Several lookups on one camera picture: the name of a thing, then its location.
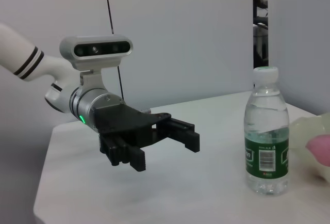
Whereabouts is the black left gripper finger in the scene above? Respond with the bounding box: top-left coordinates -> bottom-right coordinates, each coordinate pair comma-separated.
154,117 -> 201,153
98,133 -> 148,172

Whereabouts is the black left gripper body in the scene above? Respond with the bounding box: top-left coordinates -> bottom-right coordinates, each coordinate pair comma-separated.
92,104 -> 173,149

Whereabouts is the clear water bottle green label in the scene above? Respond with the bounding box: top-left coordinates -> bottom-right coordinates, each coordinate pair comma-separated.
243,66 -> 291,196

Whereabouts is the pink peach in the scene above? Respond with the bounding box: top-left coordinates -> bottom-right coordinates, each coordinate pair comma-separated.
305,134 -> 330,167

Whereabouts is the green glass fruit bowl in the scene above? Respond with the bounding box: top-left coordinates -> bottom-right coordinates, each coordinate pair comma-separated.
287,111 -> 330,184

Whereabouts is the dark background equipment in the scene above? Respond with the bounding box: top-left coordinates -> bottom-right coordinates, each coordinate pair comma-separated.
252,0 -> 269,69

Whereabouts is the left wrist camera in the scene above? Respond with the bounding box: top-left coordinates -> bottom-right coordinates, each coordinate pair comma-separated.
59,34 -> 134,93

